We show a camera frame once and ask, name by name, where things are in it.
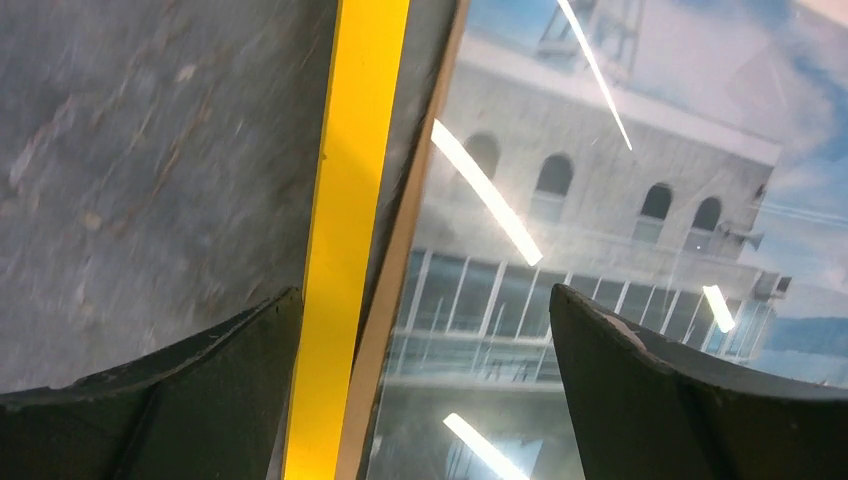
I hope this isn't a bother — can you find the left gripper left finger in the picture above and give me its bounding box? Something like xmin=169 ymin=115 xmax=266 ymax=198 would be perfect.
xmin=1 ymin=288 xmax=303 ymax=479

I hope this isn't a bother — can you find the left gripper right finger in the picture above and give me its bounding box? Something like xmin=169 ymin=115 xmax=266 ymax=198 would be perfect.
xmin=549 ymin=284 xmax=847 ymax=479

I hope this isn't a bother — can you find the building and sky photo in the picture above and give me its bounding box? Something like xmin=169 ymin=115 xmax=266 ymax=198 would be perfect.
xmin=360 ymin=0 xmax=848 ymax=480

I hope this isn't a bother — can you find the yellow picture frame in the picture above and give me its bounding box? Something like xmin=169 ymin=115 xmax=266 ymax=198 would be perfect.
xmin=282 ymin=0 xmax=409 ymax=480

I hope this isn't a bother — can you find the brown frame backing board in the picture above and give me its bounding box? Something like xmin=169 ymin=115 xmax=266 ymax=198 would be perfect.
xmin=335 ymin=1 xmax=470 ymax=479

